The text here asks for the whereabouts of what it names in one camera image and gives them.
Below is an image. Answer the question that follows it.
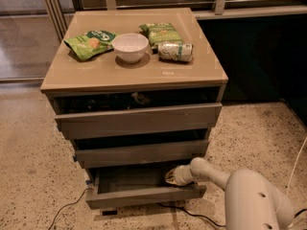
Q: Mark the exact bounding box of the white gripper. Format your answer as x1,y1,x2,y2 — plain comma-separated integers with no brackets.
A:
165,165,194,186

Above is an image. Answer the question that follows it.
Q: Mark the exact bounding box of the grey bottom drawer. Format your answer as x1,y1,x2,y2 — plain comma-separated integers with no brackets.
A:
85,160,206,209

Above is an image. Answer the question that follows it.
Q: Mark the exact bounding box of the grey drawer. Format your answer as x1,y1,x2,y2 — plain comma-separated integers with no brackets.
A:
85,160,206,209
55,103,222,140
76,140,208,169

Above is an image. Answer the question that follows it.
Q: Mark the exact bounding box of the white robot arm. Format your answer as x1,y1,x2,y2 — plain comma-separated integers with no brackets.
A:
165,157,295,230

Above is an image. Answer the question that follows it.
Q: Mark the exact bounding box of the grey middle drawer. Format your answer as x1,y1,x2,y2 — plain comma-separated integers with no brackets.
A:
76,140,208,169

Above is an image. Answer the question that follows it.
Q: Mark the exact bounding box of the grey top drawer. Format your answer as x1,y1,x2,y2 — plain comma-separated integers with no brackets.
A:
55,103,222,140

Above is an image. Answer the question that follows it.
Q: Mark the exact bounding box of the grey three-drawer cabinet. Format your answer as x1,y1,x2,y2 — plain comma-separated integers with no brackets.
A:
40,7,229,209

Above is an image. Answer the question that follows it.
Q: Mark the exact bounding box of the small black floor tag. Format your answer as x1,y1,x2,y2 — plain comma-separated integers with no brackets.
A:
102,210,118,216

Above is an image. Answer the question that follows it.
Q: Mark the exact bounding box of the green white soda can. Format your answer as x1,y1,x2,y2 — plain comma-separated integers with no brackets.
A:
158,41,193,62

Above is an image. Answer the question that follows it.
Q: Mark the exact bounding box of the white ceramic bowl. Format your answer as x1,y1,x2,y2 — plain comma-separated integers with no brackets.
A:
112,34,149,63

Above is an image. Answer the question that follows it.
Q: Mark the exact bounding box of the green chip bag right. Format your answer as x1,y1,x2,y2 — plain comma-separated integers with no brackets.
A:
139,22,182,50

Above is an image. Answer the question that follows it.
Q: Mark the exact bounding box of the green chip bag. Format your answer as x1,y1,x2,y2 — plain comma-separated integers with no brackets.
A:
139,22,182,50
64,30,116,61

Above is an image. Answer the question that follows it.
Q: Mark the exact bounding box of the green chip bag left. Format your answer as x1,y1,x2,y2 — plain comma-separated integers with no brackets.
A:
64,30,116,61

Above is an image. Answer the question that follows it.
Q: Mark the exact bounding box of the black floor cable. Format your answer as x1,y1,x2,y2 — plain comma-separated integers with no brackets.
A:
47,187,307,230

